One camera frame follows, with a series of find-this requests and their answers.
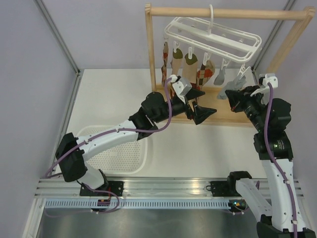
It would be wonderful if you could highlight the argyle patterned sock right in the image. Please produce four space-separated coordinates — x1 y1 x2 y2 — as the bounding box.
191 59 215 90

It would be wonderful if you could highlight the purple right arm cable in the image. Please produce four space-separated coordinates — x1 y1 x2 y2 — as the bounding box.
263 81 299 238

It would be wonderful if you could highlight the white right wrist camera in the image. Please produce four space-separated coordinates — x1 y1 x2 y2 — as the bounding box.
251 73 278 97

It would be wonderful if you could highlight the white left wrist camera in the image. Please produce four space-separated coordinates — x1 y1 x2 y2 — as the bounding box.
170 74 192 104

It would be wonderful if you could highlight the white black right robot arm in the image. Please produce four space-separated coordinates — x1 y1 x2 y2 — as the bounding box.
225 84 317 238

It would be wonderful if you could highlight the wooden hanging rack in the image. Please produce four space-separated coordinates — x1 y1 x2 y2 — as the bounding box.
145 3 316 126

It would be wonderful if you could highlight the aluminium mounting rail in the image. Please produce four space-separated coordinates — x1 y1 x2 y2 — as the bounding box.
34 177 241 199

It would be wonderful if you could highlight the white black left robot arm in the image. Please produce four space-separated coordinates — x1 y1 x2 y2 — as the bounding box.
55 89 217 196

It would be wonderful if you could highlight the grey sock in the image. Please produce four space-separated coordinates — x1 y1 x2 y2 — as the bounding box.
213 67 225 86
217 75 247 100

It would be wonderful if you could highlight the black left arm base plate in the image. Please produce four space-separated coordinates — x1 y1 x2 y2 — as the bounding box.
80 181 124 197

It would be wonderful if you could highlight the argyle patterned sock leftmost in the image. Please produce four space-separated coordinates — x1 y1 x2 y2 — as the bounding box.
161 41 169 86

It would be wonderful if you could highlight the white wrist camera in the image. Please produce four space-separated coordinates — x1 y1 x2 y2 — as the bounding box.
251 73 278 97
170 74 192 104

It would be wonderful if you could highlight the beige sock olive toe right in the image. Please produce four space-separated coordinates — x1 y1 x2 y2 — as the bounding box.
182 54 198 83

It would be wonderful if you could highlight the white plastic clip hanger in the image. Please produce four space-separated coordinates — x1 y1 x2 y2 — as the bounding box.
164 5 262 66

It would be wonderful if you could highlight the white perforated plastic basket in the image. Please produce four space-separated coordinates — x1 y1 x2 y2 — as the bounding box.
76 125 148 175

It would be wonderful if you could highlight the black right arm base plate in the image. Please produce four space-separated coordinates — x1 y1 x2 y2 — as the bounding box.
210 181 232 197

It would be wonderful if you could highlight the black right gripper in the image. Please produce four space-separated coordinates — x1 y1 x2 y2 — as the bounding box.
226 85 268 132

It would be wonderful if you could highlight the argyle patterned sock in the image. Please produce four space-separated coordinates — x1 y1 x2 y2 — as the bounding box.
191 59 215 90
161 41 169 86

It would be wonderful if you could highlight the white slotted cable duct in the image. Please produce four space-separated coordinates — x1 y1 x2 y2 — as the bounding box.
45 198 230 210

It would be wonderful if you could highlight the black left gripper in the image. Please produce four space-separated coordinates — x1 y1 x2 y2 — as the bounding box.
154 88 217 124

